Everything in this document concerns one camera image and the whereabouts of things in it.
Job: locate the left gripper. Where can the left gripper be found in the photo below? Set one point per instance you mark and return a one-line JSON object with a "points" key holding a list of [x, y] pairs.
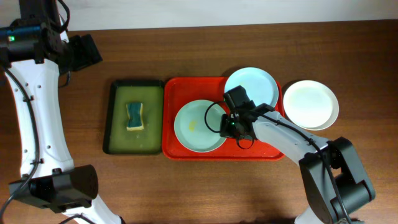
{"points": [[86, 51]]}

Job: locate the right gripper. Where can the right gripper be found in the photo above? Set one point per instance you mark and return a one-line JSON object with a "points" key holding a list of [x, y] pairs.
{"points": [[224, 119]]}

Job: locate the light green plate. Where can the light green plate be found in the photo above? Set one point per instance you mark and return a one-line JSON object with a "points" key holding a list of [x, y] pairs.
{"points": [[196, 126]]}

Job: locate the light blue plate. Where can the light blue plate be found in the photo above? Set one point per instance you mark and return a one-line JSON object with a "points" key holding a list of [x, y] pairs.
{"points": [[260, 86]]}

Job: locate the white plate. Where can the white plate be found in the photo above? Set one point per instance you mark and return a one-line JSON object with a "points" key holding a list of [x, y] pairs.
{"points": [[311, 105]]}

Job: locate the green yellow sponge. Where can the green yellow sponge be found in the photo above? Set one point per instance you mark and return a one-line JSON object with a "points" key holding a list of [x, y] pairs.
{"points": [[135, 118]]}

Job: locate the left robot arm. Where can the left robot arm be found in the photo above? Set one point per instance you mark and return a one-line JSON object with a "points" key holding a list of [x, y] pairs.
{"points": [[34, 55]]}

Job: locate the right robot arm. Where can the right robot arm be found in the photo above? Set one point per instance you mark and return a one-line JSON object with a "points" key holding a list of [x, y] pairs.
{"points": [[335, 180]]}

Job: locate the red plastic tray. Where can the red plastic tray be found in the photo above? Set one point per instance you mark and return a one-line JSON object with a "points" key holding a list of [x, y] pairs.
{"points": [[182, 90]]}

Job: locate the black tray with green liquid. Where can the black tray with green liquid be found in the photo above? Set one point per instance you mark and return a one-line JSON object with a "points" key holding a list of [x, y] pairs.
{"points": [[118, 138]]}

